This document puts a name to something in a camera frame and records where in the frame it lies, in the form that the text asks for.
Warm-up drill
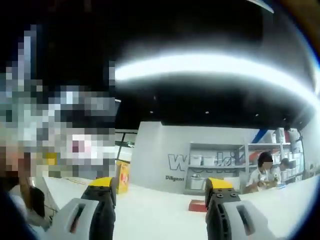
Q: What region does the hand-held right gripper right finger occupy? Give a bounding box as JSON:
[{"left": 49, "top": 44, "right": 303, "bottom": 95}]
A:
[{"left": 204, "top": 176, "right": 277, "bottom": 240}]

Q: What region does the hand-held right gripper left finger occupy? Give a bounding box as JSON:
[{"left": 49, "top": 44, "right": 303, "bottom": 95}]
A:
[{"left": 46, "top": 176, "right": 118, "bottom": 240}]

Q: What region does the red flat box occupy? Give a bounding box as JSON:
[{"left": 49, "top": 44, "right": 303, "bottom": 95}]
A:
[{"left": 188, "top": 199, "right": 209, "bottom": 214}]

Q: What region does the tall yellow brown box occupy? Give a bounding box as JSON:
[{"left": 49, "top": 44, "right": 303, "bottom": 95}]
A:
[{"left": 115, "top": 159, "right": 131, "bottom": 195}]

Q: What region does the metal storage shelf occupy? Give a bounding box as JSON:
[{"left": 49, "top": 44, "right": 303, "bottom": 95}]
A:
[{"left": 191, "top": 128, "right": 303, "bottom": 190}]

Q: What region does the long ceiling light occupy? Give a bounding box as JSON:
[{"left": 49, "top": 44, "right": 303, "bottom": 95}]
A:
[{"left": 114, "top": 44, "right": 320, "bottom": 108}]

